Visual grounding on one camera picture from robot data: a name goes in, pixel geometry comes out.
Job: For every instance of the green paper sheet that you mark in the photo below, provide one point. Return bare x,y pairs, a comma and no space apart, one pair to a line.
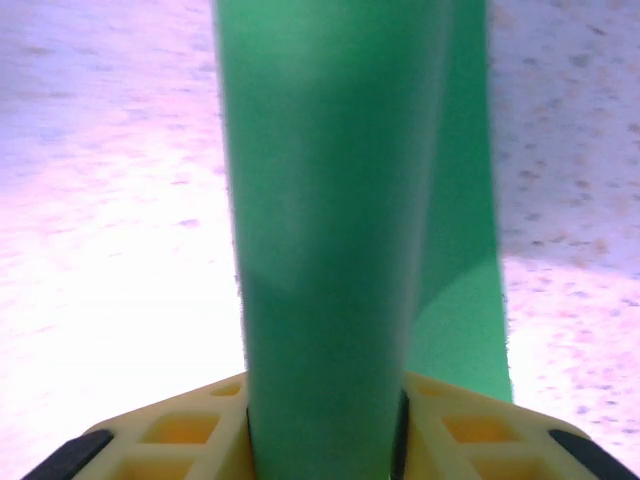
325,200

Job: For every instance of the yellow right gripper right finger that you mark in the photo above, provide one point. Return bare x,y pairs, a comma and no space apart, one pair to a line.
475,435

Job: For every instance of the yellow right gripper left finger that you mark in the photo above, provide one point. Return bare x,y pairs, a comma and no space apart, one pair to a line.
165,435

